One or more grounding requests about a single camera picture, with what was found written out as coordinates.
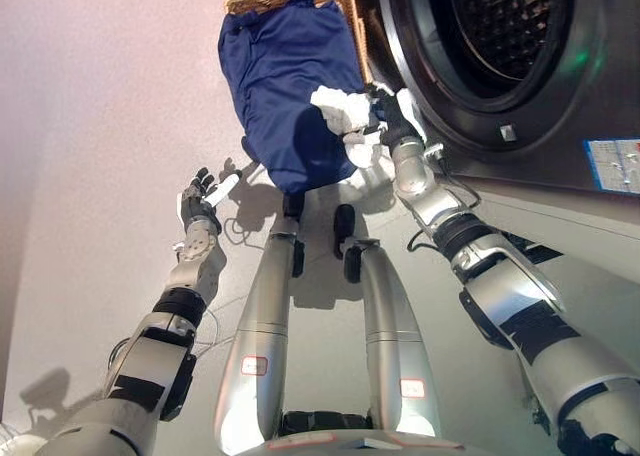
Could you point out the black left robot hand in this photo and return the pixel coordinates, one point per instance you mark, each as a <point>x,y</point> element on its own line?
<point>197,206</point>

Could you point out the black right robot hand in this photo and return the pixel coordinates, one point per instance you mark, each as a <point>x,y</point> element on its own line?
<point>395,116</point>

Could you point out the white cloth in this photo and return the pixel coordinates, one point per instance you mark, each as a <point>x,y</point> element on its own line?
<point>345,111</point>

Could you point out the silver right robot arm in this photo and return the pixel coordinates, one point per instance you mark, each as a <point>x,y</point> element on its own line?
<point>505,281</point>

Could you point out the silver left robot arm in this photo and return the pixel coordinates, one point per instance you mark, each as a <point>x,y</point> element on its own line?
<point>150,356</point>

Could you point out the wicker laundry basket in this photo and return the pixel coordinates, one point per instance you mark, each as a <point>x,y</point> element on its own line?
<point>350,6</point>

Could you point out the grey front-load washing machine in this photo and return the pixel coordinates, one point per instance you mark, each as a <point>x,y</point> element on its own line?
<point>565,101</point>

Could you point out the black left robot foot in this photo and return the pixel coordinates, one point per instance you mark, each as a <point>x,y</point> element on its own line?
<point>293,207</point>

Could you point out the black robot foot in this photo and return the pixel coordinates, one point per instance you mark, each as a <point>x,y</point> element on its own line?
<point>293,207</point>
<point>345,223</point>

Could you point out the dark blue garment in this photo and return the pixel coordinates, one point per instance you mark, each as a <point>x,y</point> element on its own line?
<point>285,91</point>

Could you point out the black right robot foot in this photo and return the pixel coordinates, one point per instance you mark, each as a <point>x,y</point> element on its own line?
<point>345,223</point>

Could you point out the silver left robot leg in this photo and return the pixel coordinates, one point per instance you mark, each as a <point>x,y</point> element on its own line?
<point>260,326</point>

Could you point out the silver robot leg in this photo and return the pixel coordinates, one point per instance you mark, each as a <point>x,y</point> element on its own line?
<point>260,326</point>
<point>390,326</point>

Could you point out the silver right robot leg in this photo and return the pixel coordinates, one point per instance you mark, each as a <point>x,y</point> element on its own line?
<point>390,326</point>

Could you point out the energy label sticker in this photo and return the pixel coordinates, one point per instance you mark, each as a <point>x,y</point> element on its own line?
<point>612,166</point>

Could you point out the grey robot torso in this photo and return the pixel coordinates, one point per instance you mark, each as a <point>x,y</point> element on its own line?
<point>340,438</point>

